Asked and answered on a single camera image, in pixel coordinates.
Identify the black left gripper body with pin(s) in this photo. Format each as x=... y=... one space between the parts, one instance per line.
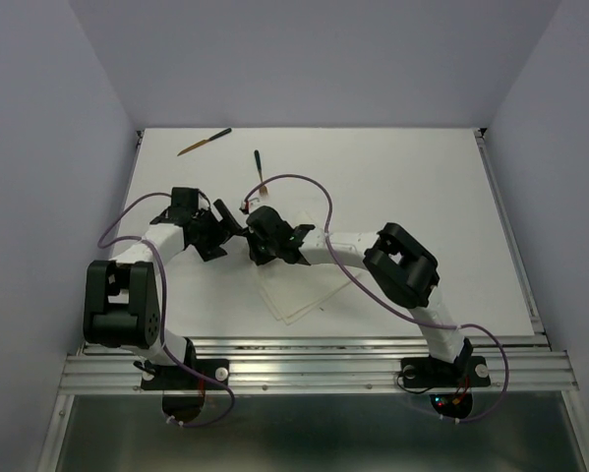
x=210 y=233

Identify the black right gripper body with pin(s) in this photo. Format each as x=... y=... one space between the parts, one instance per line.
x=261 y=252

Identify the white cloth napkin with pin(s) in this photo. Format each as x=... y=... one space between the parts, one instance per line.
x=292 y=291

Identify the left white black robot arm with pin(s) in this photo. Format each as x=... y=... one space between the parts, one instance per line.
x=126 y=296

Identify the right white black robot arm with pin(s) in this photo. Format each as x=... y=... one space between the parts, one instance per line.
x=403 y=269

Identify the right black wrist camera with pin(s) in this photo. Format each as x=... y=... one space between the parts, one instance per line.
x=266 y=215

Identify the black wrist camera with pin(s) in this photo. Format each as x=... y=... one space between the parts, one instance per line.
x=266 y=215
x=186 y=205

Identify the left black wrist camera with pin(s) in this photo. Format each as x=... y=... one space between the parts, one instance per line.
x=186 y=205

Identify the gold fork green handle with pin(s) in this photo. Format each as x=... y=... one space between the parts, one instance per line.
x=263 y=190

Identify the gold knife green handle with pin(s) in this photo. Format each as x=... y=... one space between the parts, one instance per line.
x=206 y=141

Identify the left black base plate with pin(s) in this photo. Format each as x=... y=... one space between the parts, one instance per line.
x=161 y=378

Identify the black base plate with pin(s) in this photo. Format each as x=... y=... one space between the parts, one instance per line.
x=427 y=372
x=161 y=378

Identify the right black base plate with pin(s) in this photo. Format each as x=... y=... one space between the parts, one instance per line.
x=427 y=372

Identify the aluminium rail frame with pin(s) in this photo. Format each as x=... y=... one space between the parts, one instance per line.
x=328 y=404

